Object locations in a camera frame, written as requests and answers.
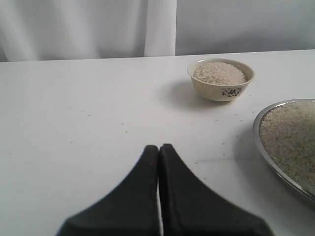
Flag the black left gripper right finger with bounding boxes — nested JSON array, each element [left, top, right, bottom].
[[158, 144, 274, 236]]

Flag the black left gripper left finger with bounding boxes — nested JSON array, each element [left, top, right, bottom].
[[58, 145, 159, 236]]

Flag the steel tray of rice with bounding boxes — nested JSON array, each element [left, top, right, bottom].
[[252, 99, 315, 207]]

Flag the ceramic bowl of rice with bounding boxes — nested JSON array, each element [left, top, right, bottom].
[[188, 59, 255, 102]]

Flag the white curtain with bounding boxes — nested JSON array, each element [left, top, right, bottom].
[[0, 0, 177, 61]]

